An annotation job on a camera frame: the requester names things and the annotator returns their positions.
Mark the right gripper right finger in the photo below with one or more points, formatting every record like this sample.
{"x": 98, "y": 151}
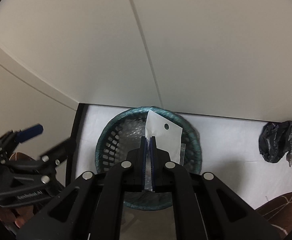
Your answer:
{"x": 204, "y": 207}

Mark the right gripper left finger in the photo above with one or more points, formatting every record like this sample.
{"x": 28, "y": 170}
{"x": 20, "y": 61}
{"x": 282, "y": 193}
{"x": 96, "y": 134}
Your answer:
{"x": 91, "y": 206}

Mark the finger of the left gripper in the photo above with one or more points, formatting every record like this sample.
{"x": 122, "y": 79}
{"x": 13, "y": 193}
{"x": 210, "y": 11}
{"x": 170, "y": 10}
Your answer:
{"x": 56, "y": 149}
{"x": 10, "y": 140}

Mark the bubble wrap sheet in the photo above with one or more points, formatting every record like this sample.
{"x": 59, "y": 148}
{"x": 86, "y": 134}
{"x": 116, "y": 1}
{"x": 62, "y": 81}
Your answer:
{"x": 130, "y": 135}

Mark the clear plastic bag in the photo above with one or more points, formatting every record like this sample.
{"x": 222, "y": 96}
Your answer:
{"x": 168, "y": 138}

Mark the teal mesh trash basket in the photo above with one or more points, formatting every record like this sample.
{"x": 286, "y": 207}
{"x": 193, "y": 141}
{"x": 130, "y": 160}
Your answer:
{"x": 107, "y": 154}

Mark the person left hand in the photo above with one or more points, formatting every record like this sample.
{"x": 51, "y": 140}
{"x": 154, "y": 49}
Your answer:
{"x": 24, "y": 214}

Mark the brown patterned slipper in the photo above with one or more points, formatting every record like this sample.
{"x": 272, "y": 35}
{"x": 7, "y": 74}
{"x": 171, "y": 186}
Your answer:
{"x": 278, "y": 212}

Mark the black plastic bag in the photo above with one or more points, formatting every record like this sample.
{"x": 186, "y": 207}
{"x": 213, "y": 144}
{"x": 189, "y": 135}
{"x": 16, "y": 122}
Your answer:
{"x": 275, "y": 142}

